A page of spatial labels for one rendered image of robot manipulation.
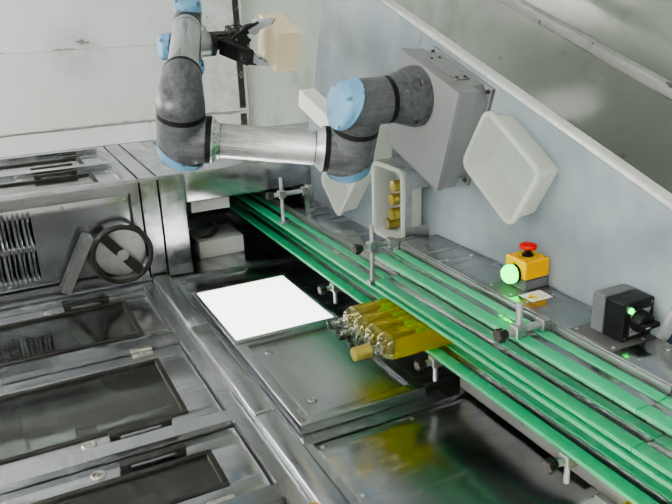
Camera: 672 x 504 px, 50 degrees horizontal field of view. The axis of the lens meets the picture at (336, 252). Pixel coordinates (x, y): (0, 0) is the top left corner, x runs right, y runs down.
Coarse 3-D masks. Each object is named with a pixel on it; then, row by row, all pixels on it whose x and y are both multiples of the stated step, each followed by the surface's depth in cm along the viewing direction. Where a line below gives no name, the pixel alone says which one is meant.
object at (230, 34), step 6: (228, 30) 216; (234, 30) 219; (216, 36) 217; (222, 36) 218; (228, 36) 217; (234, 36) 214; (240, 36) 214; (246, 36) 215; (216, 42) 212; (240, 42) 216; (246, 42) 216; (216, 48) 213; (216, 54) 215
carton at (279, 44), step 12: (276, 24) 217; (288, 24) 218; (264, 36) 222; (276, 36) 213; (288, 36) 213; (300, 36) 215; (264, 48) 224; (276, 48) 215; (288, 48) 216; (300, 48) 217; (276, 60) 217; (288, 60) 218
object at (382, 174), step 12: (372, 168) 210; (384, 168) 211; (396, 168) 199; (372, 180) 212; (384, 180) 212; (372, 192) 213; (384, 192) 214; (396, 192) 214; (372, 204) 214; (384, 204) 215; (372, 216) 216; (384, 216) 216; (384, 228) 216; (396, 228) 215
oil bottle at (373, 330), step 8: (384, 320) 179; (392, 320) 179; (400, 320) 179; (408, 320) 179; (416, 320) 179; (368, 328) 176; (376, 328) 175; (384, 328) 175; (392, 328) 175; (368, 336) 175; (376, 336) 174
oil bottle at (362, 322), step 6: (396, 306) 187; (372, 312) 184; (378, 312) 184; (384, 312) 184; (390, 312) 184; (396, 312) 183; (402, 312) 183; (360, 318) 181; (366, 318) 181; (372, 318) 181; (378, 318) 180; (384, 318) 181; (390, 318) 181; (354, 324) 181; (360, 324) 179; (366, 324) 179; (360, 330) 179
